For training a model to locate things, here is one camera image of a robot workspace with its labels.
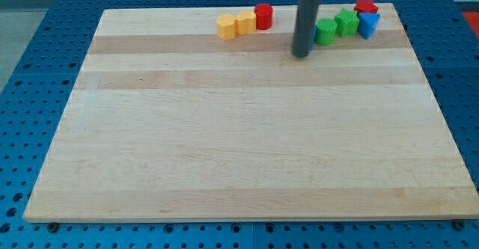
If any green star block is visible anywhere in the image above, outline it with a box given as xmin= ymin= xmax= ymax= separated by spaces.
xmin=335 ymin=8 xmax=359 ymax=37

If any blue triangle block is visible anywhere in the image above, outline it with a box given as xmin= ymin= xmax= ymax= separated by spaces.
xmin=357 ymin=13 xmax=381 ymax=40

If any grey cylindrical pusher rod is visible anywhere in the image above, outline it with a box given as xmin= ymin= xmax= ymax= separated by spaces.
xmin=291 ymin=0 xmax=320 ymax=58

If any yellow pentagon block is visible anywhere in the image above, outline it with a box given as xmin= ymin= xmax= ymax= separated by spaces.
xmin=237 ymin=10 xmax=257 ymax=35

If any red cylinder block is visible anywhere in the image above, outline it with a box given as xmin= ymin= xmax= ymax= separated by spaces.
xmin=254 ymin=3 xmax=273 ymax=30

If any green cylinder block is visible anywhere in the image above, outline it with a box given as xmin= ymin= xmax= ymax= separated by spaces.
xmin=314 ymin=18 xmax=337 ymax=46

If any red star block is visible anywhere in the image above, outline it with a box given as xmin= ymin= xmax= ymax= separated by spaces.
xmin=353 ymin=0 xmax=379 ymax=13

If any yellow hexagon block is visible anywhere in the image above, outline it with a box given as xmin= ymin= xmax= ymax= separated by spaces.
xmin=216 ymin=13 xmax=237 ymax=40

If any wooden board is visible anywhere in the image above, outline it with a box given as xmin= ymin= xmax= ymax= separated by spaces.
xmin=24 ymin=3 xmax=478 ymax=223

